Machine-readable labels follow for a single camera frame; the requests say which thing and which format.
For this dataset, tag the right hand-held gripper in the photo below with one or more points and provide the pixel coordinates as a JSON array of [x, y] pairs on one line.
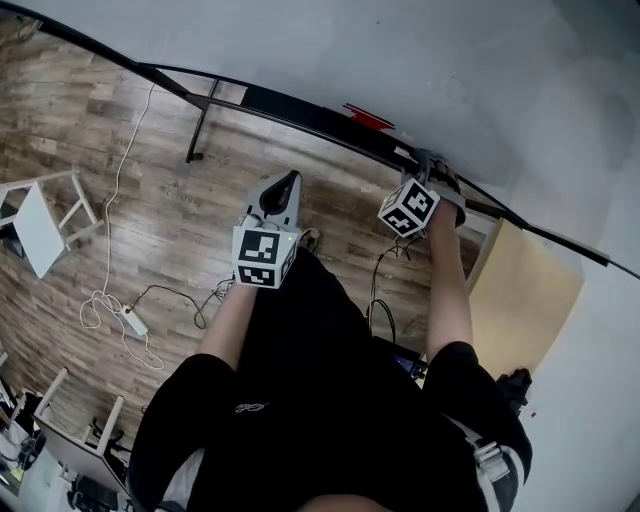
[[407, 207]]

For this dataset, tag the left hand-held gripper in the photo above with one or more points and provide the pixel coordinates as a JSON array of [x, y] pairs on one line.
[[260, 250]]

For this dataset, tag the person's right forearm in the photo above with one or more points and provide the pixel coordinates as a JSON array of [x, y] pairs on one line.
[[450, 300]]

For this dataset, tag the person's left forearm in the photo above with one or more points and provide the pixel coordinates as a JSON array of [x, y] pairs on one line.
[[225, 330]]

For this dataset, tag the person's right hand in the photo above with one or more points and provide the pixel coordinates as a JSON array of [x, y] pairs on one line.
[[447, 182]]

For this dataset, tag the person's shoe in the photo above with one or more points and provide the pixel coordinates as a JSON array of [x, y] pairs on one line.
[[310, 239]]

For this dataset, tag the light wooden table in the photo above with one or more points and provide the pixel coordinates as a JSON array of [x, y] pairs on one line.
[[525, 300]]

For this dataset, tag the person's black clothing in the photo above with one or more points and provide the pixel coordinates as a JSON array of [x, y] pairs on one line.
[[325, 375]]

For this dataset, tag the white power strip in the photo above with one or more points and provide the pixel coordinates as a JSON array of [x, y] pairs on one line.
[[134, 321]]

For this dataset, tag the black device box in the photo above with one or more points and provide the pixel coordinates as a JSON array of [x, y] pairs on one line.
[[400, 360]]

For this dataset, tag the small white side table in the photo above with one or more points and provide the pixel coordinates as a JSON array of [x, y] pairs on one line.
[[37, 230]]

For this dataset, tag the white table with wooden legs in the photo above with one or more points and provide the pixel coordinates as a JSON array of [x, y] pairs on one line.
[[75, 445]]

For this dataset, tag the white table frame bar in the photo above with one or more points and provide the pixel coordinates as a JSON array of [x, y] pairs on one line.
[[480, 230]]

